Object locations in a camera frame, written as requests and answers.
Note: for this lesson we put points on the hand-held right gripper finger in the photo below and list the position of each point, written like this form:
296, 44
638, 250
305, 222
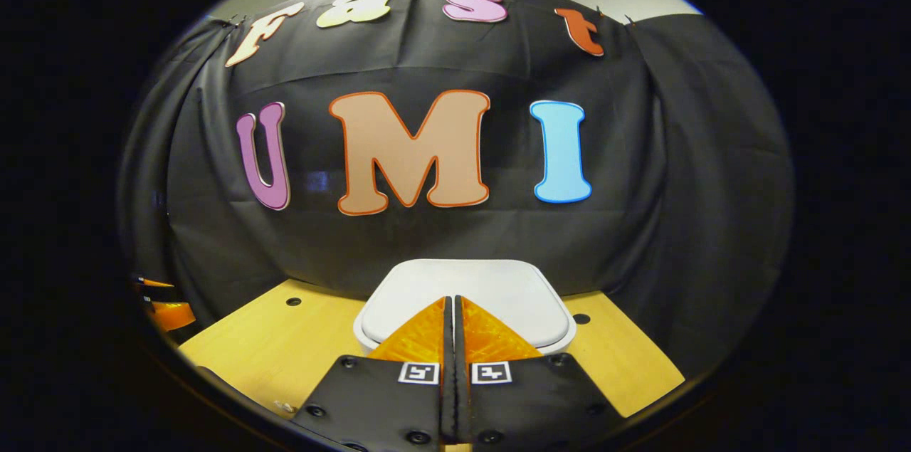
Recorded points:
461, 395
448, 395

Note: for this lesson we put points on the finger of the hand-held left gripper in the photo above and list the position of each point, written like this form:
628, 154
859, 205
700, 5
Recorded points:
171, 315

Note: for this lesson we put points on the white desktop garbage bin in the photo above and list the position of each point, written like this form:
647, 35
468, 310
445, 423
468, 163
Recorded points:
470, 281

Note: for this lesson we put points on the white paper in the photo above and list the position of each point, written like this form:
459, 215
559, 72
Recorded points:
285, 407

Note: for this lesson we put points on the black backdrop cloth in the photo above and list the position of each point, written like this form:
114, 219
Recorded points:
498, 238

